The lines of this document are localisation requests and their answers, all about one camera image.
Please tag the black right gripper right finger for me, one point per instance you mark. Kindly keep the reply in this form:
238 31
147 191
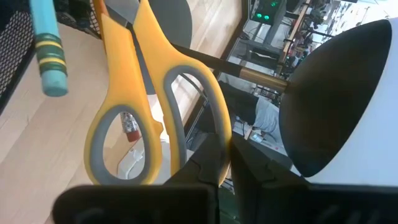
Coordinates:
255 168

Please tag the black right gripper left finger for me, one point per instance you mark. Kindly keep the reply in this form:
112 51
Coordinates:
202 161

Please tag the teal pencil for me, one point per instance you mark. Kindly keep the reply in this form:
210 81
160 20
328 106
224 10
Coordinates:
46 18

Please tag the black mesh desk organizer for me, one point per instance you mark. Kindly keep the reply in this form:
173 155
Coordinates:
15 46

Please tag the person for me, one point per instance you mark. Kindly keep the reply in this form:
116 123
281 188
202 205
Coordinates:
267 118

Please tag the white globe table lamp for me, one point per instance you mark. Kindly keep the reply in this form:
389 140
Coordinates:
335 93

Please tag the black box with green lights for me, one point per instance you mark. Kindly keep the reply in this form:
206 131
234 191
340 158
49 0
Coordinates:
264 9

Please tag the black aluminium table frame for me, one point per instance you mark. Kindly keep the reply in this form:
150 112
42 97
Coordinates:
237 28

